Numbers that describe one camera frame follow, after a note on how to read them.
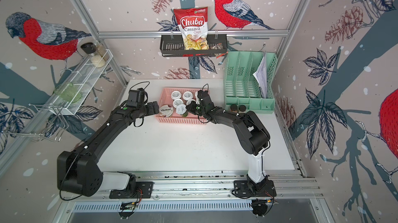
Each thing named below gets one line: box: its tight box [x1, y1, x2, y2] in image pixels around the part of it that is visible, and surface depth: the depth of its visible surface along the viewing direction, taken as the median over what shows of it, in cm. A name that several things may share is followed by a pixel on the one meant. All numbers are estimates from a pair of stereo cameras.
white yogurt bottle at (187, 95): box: [182, 90, 194, 101], surface depth 106 cm
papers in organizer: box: [252, 52, 268, 99], surface depth 94 cm
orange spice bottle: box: [230, 103, 238, 114], surface depth 96 cm
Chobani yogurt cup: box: [158, 104, 174, 118], surface depth 100 cm
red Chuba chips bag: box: [173, 6, 210, 51], surface depth 83 cm
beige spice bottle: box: [238, 104, 247, 114], surface depth 96 cm
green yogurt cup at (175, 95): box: [170, 90, 182, 100], surface depth 106 cm
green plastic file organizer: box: [223, 50, 278, 114], surface depth 109 cm
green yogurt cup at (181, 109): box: [175, 103, 189, 118], surface depth 94 cm
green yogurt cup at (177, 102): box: [172, 98, 184, 108], surface depth 101 cm
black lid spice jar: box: [80, 42, 107, 68], surface depth 83 cm
